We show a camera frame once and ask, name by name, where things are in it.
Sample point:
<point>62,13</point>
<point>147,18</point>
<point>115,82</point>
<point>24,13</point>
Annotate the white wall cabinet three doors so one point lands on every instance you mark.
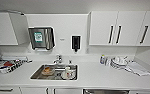
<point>127,28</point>

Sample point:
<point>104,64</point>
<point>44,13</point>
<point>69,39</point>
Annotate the chrome sink faucet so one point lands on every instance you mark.
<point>58,60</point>

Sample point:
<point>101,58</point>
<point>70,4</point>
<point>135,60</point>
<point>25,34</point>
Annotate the white dish rack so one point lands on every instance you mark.
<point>7,65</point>

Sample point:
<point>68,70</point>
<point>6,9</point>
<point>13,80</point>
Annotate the white cup in sink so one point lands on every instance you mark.
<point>68,72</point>

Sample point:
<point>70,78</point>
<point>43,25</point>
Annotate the white wall cabinet, bottle atop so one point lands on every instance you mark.
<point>6,30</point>

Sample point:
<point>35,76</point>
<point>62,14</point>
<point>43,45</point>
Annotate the steel kitchen sink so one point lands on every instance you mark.
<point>37,75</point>

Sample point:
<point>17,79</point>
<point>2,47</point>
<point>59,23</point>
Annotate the white drawer cabinet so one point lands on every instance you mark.
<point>144,92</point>
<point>4,90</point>

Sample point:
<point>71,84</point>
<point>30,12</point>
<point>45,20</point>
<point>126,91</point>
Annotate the white two-door sink cabinet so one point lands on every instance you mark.
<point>51,91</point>

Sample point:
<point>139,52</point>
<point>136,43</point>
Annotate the black wall soap dispenser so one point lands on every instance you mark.
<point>76,43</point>

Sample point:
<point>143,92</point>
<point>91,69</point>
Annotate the small chrome sink knob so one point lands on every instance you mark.
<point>70,61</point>

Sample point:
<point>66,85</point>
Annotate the steel paper towel dispenser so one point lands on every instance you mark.
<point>41,38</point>

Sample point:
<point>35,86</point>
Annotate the orange bowl in sink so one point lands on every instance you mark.
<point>48,70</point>

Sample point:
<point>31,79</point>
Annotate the dish soap bottle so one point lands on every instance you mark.
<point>103,60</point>

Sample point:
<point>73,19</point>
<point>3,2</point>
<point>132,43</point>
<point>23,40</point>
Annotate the stack of white bowls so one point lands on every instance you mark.
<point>119,63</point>

